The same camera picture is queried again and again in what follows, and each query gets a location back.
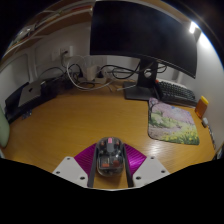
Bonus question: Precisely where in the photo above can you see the floral landscape print mouse pad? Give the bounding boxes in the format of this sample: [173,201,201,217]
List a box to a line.
[147,97,200,146]

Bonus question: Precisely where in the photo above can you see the dark grey mechanical keyboard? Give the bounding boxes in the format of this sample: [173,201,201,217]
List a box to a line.
[154,79,198,108]

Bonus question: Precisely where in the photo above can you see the transparent computer mouse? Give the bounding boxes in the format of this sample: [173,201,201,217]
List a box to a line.
[95,136,125,178]

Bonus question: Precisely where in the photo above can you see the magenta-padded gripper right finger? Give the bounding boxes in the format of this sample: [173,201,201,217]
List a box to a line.
[122,143,171,188]

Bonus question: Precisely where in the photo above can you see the white power strip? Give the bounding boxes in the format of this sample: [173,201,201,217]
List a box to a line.
[79,64,108,85]

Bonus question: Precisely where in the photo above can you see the sage green bag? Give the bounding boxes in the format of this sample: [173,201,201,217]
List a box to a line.
[0,105,11,148]

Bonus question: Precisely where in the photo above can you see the orange bottle with yellow lid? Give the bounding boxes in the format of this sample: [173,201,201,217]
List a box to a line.
[194,95,210,120]

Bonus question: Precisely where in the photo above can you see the black monitor cable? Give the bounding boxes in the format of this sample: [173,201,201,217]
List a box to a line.
[99,63,168,81]

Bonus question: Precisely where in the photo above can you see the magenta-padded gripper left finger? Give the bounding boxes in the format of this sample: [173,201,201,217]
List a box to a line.
[52,143,100,188]

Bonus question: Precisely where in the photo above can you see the white cable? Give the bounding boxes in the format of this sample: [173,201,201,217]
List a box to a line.
[65,54,116,92]

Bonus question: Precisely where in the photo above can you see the white wall socket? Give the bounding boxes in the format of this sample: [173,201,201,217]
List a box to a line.
[50,46,75,62]

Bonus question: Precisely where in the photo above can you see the black computer monitor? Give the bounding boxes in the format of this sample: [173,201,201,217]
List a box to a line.
[89,0,198,102]

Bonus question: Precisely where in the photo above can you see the wooden wall shelf unit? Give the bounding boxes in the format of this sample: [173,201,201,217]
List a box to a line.
[0,0,94,64]

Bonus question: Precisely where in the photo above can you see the dark pen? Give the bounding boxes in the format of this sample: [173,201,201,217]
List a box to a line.
[208,124,218,151]

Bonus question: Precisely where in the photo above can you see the bright wall lamp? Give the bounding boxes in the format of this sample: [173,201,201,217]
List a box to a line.
[188,20,198,35]

